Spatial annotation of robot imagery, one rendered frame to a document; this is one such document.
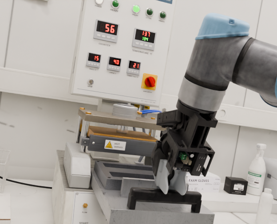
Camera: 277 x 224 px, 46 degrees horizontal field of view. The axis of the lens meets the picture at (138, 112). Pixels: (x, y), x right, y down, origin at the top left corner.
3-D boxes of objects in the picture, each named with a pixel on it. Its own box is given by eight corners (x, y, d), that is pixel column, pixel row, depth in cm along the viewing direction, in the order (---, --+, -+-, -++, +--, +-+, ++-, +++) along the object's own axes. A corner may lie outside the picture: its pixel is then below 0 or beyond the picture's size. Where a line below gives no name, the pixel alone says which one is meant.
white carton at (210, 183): (164, 184, 151) (166, 168, 151) (202, 184, 162) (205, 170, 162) (179, 192, 141) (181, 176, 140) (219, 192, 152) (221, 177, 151)
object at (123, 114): (73, 132, 114) (78, 95, 114) (154, 142, 124) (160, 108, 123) (80, 146, 91) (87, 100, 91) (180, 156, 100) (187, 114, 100)
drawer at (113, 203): (86, 181, 88) (91, 153, 88) (161, 186, 95) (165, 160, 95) (108, 228, 60) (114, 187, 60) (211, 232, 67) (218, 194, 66)
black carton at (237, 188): (223, 190, 158) (225, 176, 158) (239, 191, 160) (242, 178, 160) (228, 194, 152) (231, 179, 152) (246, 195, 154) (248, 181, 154)
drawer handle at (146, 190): (126, 206, 63) (129, 186, 63) (195, 209, 67) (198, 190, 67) (129, 210, 61) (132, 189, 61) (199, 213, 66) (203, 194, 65)
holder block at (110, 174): (93, 169, 87) (95, 160, 87) (162, 175, 93) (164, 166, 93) (104, 189, 71) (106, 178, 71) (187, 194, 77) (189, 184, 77)
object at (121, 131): (84, 136, 109) (88, 108, 108) (146, 143, 115) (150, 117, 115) (92, 146, 92) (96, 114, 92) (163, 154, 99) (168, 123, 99)
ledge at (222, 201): (135, 186, 157) (136, 176, 157) (273, 194, 185) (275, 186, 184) (158, 209, 129) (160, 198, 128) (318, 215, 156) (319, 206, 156)
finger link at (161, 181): (153, 211, 61) (167, 171, 58) (146, 191, 66) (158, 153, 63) (168, 212, 62) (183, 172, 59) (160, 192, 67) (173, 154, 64)
